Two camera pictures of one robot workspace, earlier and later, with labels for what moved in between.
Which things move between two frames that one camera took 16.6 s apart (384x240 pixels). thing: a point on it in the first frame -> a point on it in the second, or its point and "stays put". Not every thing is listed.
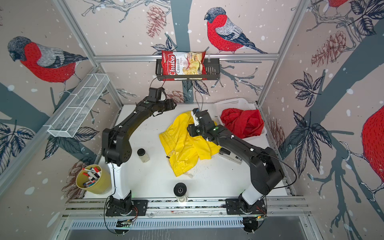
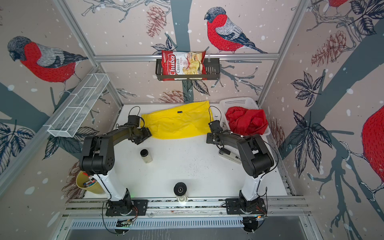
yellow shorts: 181,149 -> 191,119
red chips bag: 174,62 stays put
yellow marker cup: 93,179 stays put
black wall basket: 212,72 stays put
